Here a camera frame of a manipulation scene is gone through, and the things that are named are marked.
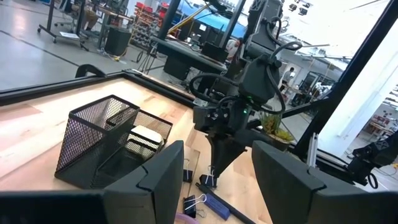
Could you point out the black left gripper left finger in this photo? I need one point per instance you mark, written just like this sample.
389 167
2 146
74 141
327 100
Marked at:
149 193

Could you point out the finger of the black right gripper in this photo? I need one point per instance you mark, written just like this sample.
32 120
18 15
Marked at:
217 149
236 146

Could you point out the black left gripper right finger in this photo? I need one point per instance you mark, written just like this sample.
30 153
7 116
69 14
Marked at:
295 199

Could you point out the black pen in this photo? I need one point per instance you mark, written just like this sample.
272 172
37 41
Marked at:
230 205

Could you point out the blue eraser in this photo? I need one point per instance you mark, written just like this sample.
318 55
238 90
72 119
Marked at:
217 207

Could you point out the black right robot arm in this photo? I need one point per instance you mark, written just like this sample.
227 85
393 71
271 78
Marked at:
264 31

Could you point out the black mesh desk organizer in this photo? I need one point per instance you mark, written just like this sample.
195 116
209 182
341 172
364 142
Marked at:
81 140

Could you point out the potted green succulent plant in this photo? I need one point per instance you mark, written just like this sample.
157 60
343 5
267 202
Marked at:
273 124

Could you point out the sticky note pad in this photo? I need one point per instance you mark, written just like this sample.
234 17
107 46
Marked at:
146 133

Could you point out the black workbench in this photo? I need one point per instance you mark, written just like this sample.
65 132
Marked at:
186 54

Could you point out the person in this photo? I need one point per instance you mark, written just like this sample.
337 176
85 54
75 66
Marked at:
90 17
287 77

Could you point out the black mounted device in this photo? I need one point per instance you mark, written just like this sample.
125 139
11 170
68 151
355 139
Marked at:
370 155

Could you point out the black tripod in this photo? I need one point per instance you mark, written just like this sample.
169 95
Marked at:
146 60

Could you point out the blue canopy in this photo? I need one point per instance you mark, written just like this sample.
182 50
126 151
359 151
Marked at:
217 20

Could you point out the red parts bin shelf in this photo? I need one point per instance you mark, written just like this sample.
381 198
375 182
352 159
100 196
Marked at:
146 21

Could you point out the black trash bin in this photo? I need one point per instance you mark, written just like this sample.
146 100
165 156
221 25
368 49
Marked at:
117 40

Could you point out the black rolling stand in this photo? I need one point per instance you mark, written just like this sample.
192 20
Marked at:
51 18

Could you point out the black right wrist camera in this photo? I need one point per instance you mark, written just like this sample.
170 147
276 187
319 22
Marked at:
258 81

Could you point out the black aluminium table frame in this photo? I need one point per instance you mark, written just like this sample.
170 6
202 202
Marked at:
62 87

